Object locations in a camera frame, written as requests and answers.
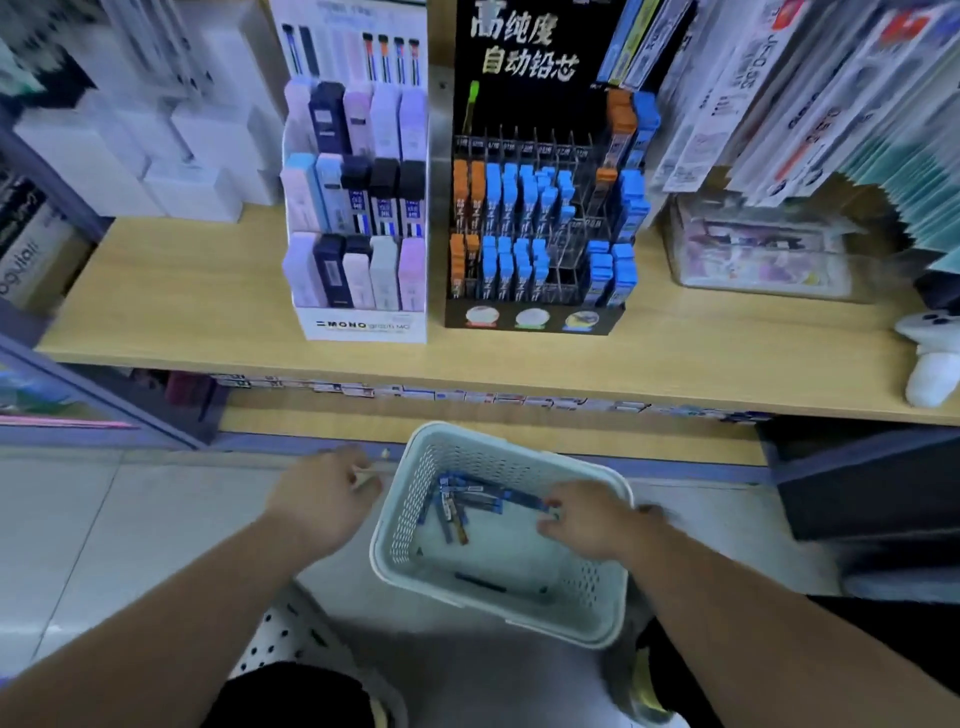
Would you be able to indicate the white cardboard display stand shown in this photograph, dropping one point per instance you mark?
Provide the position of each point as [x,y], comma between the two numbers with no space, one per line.
[360,326]

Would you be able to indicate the green mechanical pencil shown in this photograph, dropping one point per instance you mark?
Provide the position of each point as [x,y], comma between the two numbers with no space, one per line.
[472,101]

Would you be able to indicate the row of teal packets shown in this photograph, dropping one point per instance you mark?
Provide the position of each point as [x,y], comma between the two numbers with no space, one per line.
[915,172]

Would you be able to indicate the stack of white boxes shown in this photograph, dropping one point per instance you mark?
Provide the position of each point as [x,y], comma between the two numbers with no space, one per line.
[172,135]

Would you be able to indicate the person's left hand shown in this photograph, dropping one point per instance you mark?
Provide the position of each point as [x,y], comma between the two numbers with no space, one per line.
[319,502]

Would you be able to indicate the person's left fingers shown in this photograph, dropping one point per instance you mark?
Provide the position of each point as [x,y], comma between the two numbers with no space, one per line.
[366,480]

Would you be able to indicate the wooden shelf board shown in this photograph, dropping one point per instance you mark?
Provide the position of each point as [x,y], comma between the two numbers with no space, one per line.
[465,431]
[187,292]

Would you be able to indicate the lower wooden shelf board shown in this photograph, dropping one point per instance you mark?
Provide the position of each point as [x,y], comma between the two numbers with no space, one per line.
[465,431]

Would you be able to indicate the white plush figure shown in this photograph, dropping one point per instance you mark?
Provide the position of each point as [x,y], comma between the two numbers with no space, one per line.
[931,360]

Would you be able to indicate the rows of blue lead tubes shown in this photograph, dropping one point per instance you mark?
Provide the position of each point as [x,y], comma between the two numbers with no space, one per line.
[510,202]

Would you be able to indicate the clear plastic storage box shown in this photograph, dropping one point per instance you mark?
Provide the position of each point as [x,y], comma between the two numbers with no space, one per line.
[757,251]

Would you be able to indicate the black lead case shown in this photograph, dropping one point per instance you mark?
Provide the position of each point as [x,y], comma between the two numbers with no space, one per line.
[480,583]

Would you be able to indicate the row of white stationery packets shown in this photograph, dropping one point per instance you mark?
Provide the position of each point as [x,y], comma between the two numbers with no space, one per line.
[787,90]

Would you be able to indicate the blue framed display cabinet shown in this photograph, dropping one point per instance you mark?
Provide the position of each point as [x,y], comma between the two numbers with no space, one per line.
[67,405]

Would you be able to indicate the strip of price labels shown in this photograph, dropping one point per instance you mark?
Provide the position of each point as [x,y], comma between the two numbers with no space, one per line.
[465,395]

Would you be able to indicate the person's left forearm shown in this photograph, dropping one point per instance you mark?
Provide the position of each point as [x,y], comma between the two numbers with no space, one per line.
[165,622]

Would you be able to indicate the black lead display stand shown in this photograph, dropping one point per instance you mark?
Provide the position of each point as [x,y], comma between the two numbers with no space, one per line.
[525,45]

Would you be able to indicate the rows of pastel lead cases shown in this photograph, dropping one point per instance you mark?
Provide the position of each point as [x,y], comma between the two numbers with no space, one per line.
[352,199]

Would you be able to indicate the black shorts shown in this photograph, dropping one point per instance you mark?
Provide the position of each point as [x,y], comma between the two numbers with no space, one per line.
[885,630]

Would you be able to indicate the person's right hand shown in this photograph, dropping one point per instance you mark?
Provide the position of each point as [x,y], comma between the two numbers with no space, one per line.
[596,521]

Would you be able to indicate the white and yellow shoe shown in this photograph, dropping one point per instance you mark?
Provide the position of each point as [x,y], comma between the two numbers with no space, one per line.
[646,686]

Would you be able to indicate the pile of blue lead cases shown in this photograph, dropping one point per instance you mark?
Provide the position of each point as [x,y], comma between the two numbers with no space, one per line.
[457,499]

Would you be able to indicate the person's right fingers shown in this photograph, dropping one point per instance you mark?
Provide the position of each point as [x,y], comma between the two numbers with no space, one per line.
[551,519]

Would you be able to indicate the person's right forearm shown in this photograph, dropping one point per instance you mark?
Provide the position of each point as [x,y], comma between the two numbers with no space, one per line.
[765,637]

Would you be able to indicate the pale blue plastic basket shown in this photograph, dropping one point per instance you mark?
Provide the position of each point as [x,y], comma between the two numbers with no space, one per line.
[517,570]

